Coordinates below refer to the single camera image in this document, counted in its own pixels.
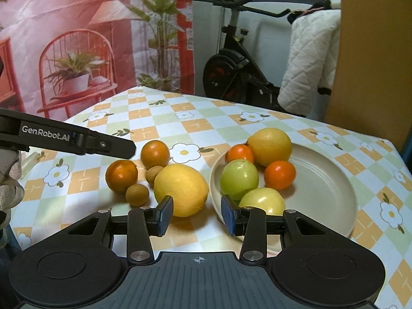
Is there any yellow-green apple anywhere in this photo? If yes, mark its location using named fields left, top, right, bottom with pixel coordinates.
left=239, top=187, right=286, bottom=216

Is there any gloved left hand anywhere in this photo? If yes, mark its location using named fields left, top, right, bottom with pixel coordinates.
left=1, top=149, right=24, bottom=248

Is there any small brown longan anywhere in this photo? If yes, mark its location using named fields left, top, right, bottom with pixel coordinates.
left=126, top=183, right=149, bottom=207
left=145, top=165, right=164, bottom=188

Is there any green apple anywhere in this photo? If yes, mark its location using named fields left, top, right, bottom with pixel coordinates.
left=219, top=159, right=259, bottom=201

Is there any orange on table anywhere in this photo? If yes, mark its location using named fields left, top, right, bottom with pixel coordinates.
left=140, top=140, right=170, bottom=169
left=105, top=160, right=138, bottom=194

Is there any small orange tangerine right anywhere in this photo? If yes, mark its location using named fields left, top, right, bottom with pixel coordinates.
left=264, top=160, right=296, bottom=191

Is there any small orange tangerine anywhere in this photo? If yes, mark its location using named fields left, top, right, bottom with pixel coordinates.
left=225, top=144, right=254, bottom=163
left=264, top=160, right=296, bottom=191

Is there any large yellow lemon on table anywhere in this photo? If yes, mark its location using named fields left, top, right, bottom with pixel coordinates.
left=154, top=164, right=209, bottom=218

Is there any checkered floral tablecloth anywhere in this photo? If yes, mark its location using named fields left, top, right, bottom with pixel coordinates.
left=11, top=87, right=411, bottom=308

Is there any small orange tangerine left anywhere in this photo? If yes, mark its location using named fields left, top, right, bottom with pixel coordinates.
left=225, top=144, right=254, bottom=163

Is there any beige round plate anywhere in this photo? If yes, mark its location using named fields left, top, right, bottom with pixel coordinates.
left=210, top=144, right=357, bottom=236

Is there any large yellow lemon on plate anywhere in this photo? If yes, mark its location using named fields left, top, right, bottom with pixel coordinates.
left=246, top=128, right=292, bottom=167

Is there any red printed backdrop curtain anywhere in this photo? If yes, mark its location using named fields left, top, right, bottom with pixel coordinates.
left=1, top=0, right=194, bottom=119

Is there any black exercise bike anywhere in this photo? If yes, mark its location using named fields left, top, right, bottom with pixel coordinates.
left=202, top=0, right=332, bottom=113

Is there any white quilted blanket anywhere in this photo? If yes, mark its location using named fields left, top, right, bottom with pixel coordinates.
left=277, top=9, right=341, bottom=116

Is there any wooden board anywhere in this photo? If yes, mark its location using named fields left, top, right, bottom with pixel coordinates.
left=325, top=0, right=411, bottom=150

